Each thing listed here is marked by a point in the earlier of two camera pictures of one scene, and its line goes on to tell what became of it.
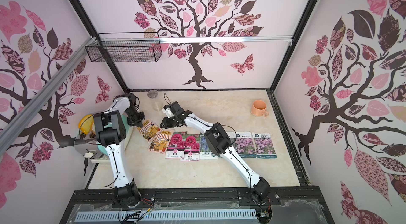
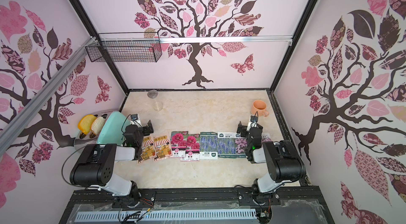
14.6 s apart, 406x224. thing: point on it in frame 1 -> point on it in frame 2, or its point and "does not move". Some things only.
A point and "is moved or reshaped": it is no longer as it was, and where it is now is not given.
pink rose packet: (192, 148) does not move
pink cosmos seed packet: (244, 145) does not move
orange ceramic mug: (258, 108) does not move
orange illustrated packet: (150, 130) is moved or reshaped
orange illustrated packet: (161, 143) is moved or reshaped
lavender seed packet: (205, 151) does not move
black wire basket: (126, 47) does not move
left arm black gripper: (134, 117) -> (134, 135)
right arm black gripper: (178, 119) -> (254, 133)
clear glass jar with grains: (157, 104) does not move
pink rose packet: (175, 149) does not move
